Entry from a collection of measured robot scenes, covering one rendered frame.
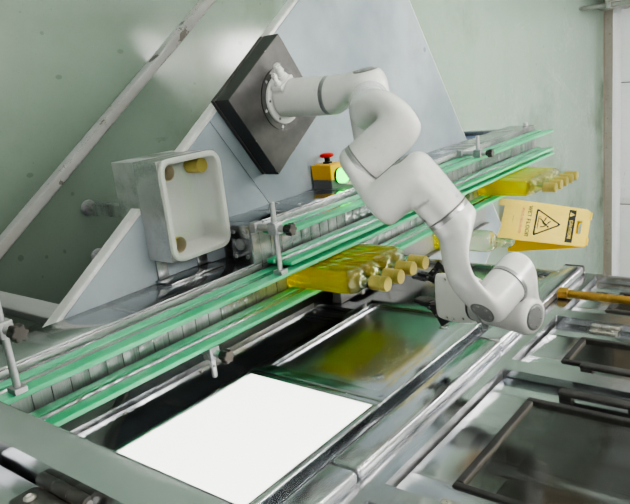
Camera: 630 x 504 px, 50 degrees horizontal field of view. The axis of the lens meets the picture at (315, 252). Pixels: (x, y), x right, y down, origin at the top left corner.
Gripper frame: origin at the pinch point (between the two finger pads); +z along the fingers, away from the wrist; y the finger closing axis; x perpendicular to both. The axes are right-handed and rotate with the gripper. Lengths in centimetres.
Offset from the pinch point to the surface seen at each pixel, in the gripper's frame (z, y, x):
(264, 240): 33.6, 10.5, 18.3
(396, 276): 10.0, 0.6, -1.5
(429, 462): -28.3, -17.1, 29.1
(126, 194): 44, 26, 46
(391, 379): -7.5, -12.8, 17.8
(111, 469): -56, 21, 87
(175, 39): 110, 64, -4
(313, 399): -2.7, -12.7, 33.7
